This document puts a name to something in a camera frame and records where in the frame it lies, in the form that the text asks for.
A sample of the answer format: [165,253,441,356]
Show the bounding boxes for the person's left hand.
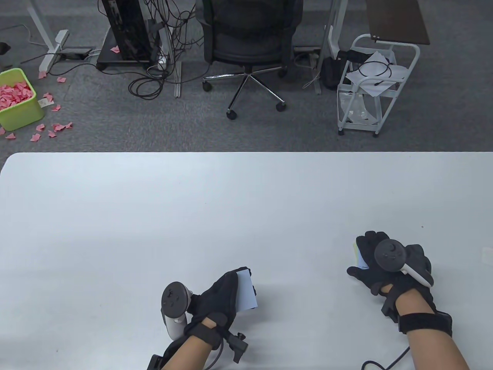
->
[187,266,258,330]

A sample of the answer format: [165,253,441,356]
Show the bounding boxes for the person's right hand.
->
[347,230,438,311]

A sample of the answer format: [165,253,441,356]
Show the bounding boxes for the pile of sticky notes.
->
[353,241,369,270]

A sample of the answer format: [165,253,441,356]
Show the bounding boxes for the blue sticky note pad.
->
[235,270,258,312]

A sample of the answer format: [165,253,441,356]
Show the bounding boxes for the person's left forearm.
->
[162,318,224,370]

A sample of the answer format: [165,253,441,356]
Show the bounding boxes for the person's right forearm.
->
[395,287,472,370]

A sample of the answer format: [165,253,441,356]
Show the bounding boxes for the black forearm device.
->
[147,354,170,370]

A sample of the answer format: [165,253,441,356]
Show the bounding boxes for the grey white right controller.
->
[374,239,434,288]

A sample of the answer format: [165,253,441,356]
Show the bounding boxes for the grey white controller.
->
[160,281,193,341]
[374,239,434,288]

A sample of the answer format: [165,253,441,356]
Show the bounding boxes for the grey white left controller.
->
[160,281,193,341]

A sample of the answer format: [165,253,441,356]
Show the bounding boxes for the clear plastic bag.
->
[339,92,380,126]

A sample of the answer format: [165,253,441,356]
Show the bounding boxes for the white paper sheets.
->
[345,51,408,98]

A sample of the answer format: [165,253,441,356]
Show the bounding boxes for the black bag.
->
[322,56,349,91]

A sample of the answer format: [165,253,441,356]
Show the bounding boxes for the white desk leg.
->
[28,0,70,73]
[146,0,182,99]
[314,0,349,95]

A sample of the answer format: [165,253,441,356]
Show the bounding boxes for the black device on cart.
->
[336,49,368,64]

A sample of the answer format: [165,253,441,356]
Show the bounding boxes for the scattered group of pink scraps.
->
[0,71,74,142]

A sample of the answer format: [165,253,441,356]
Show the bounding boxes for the black mesh office chair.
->
[196,0,305,121]

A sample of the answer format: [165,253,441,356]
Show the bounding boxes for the brown board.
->
[365,0,431,45]

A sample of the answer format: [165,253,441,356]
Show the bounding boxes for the black wheeled tower stand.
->
[96,27,156,72]

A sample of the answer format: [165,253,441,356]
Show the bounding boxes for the green plastic bin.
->
[0,68,45,132]

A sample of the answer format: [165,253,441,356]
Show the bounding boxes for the dark power strip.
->
[60,47,93,61]

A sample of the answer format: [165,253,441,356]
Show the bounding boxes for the black computer tower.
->
[101,0,154,62]

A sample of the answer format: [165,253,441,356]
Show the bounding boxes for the pile of pink scraps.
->
[0,80,33,111]

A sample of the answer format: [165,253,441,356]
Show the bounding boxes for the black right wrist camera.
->
[381,285,402,323]

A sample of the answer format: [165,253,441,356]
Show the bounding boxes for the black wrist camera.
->
[381,285,402,323]
[223,331,248,363]

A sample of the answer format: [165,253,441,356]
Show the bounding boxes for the black left wrist strap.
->
[184,312,228,350]

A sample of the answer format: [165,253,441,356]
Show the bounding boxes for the black wrist strap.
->
[184,312,228,350]
[398,311,453,339]

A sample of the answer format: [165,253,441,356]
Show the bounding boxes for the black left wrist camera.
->
[223,331,248,363]

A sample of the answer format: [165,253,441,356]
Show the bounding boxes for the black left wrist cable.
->
[206,335,226,370]

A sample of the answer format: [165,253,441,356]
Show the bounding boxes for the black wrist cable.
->
[361,346,411,370]
[206,335,226,370]

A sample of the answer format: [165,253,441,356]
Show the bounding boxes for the black right wrist strap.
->
[398,311,453,339]

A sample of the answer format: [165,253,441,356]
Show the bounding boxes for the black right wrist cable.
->
[361,346,411,370]

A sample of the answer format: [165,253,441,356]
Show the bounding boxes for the white wire cart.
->
[337,33,421,138]

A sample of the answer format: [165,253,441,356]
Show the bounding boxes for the tangle of black cables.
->
[127,0,205,101]

